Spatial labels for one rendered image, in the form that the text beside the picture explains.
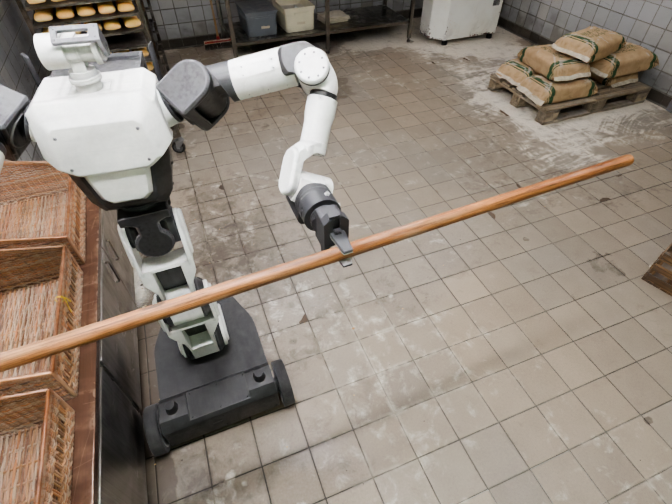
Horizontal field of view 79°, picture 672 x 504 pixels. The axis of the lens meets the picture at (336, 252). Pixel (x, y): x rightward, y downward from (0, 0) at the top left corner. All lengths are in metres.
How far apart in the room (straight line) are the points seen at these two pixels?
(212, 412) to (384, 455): 0.72
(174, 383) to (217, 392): 0.20
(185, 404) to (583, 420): 1.68
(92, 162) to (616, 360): 2.30
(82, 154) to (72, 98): 0.11
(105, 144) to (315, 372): 1.38
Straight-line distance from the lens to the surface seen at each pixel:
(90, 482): 1.41
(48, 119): 1.06
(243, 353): 1.93
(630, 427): 2.30
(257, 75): 1.02
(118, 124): 1.02
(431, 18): 5.59
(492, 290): 2.46
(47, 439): 1.35
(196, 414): 1.82
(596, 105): 4.53
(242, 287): 0.78
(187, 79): 1.05
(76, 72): 1.07
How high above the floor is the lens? 1.79
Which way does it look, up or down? 46 degrees down
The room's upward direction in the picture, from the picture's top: straight up
